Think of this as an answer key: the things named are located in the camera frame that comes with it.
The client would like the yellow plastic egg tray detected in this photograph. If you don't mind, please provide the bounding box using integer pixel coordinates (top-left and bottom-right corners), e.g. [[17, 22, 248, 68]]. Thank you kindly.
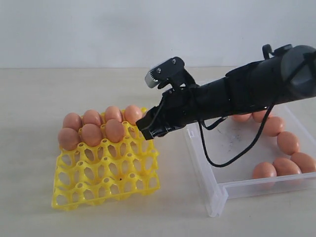
[[52, 109, 159, 210]]

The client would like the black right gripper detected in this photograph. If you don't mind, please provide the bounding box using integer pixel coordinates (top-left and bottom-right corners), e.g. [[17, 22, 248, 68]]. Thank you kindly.
[[136, 87, 198, 140]]

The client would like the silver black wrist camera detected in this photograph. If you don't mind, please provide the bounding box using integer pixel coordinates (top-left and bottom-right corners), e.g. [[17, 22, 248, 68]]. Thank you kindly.
[[145, 56, 196, 90]]

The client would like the brown egg cluster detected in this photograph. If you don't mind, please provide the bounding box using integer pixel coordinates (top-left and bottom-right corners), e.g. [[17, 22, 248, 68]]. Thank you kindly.
[[58, 128, 81, 151]]

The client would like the black camera cable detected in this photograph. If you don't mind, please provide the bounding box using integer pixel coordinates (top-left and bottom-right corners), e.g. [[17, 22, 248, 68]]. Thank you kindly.
[[197, 44, 294, 168]]

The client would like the brown egg placed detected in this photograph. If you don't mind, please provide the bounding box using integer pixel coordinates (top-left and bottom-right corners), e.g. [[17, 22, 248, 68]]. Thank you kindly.
[[62, 113, 82, 131], [82, 110, 102, 127], [124, 105, 143, 125], [104, 106, 123, 122]]

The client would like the clear plastic bin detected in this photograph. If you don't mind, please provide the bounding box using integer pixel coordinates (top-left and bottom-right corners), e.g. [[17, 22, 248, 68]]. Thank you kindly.
[[183, 118, 316, 217]]

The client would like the brown egg with line mark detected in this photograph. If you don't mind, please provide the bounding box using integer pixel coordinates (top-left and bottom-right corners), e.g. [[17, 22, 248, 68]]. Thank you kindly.
[[105, 119, 125, 143]]

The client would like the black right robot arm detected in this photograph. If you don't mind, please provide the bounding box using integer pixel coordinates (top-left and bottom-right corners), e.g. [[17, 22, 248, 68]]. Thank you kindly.
[[136, 45, 316, 140]]

